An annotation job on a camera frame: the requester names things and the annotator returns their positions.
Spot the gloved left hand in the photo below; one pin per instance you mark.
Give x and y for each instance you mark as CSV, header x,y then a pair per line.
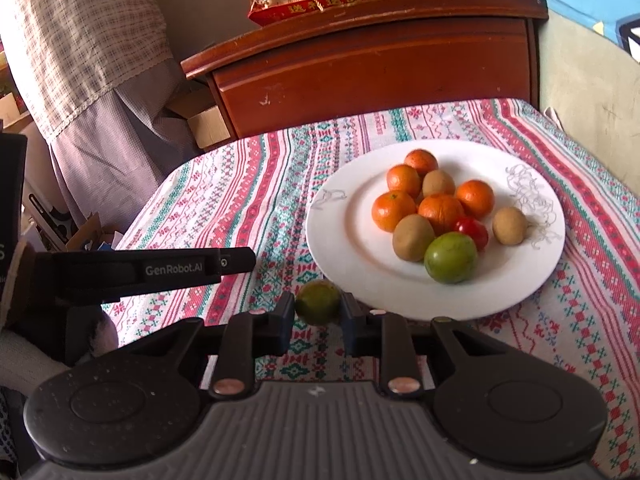
x,y
24,367

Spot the small orange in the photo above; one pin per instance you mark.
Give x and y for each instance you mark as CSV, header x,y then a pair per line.
x,y
422,161

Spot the brown wooden cabinet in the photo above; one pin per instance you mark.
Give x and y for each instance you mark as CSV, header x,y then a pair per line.
x,y
370,56

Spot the red tomato top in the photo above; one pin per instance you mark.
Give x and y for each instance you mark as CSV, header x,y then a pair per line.
x,y
471,227

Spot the checkered hanging cloth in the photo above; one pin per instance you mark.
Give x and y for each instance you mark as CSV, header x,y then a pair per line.
x,y
96,76

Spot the cardboard box by cabinet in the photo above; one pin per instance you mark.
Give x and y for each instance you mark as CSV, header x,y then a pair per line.
x,y
203,117

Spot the green fruit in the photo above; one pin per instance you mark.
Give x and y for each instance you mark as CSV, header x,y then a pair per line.
x,y
451,258
318,303

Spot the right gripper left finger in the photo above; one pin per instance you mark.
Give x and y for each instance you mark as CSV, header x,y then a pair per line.
x,y
245,338

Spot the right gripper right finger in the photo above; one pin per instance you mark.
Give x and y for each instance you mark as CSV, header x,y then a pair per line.
x,y
386,337

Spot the white ceramic plate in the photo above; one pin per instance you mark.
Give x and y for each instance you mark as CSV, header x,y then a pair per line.
x,y
375,243

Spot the large orange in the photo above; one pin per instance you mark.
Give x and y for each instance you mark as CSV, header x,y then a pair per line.
x,y
442,211

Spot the kiwi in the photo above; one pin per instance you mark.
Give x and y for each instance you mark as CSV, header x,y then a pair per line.
x,y
411,237
438,182
509,226

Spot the green fruit bottom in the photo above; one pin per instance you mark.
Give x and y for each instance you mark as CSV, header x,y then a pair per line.
x,y
318,303

